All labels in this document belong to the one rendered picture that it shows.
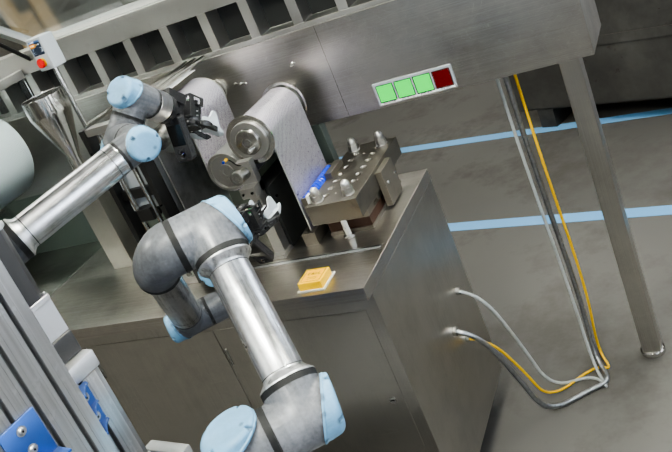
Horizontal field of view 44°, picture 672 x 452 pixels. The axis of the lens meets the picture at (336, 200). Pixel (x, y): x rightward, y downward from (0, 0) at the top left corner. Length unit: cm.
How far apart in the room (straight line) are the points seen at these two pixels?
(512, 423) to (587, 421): 25
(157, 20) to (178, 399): 119
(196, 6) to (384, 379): 126
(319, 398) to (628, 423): 148
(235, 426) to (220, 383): 101
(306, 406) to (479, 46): 124
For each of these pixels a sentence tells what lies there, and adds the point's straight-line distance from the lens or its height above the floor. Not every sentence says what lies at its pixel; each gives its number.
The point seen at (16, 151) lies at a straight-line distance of 306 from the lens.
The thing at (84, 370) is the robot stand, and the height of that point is 123.
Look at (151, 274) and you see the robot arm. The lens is 170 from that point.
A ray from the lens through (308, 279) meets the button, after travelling 220.
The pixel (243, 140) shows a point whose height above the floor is 126.
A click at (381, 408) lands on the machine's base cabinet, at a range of 238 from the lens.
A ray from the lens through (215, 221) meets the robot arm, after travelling 167.
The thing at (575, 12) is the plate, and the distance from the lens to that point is 234.
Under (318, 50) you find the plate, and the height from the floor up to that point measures 136.
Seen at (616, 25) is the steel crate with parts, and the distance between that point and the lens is 463.
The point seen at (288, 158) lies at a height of 115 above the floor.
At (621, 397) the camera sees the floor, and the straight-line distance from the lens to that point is 294.
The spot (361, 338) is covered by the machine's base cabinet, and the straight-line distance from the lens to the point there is 224.
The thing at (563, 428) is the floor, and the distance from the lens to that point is 288.
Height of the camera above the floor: 187
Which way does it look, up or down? 21 degrees down
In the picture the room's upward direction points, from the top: 23 degrees counter-clockwise
